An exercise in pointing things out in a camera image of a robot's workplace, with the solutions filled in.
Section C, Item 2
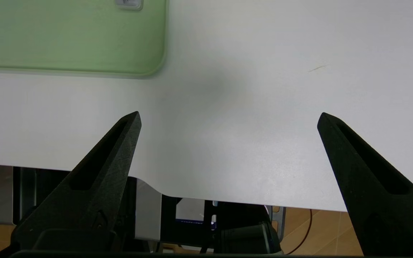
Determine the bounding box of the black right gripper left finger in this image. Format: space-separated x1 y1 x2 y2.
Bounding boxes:
11 111 142 251

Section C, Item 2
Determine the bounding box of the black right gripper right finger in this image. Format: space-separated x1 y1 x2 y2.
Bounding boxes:
317 112 413 255

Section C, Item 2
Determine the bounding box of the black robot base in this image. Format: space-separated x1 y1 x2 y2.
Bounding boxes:
160 195 282 255

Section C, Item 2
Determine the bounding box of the grey metal table leg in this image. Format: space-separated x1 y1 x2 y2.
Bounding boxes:
134 178 162 241
0 165 14 225

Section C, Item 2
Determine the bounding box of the light green plastic tray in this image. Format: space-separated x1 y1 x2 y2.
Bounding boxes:
0 0 167 78

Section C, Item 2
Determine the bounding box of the grey white printed eraser bar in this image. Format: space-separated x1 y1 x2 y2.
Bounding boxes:
115 0 144 11

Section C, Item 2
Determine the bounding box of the thin red floor cable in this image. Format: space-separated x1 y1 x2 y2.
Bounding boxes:
285 209 313 255

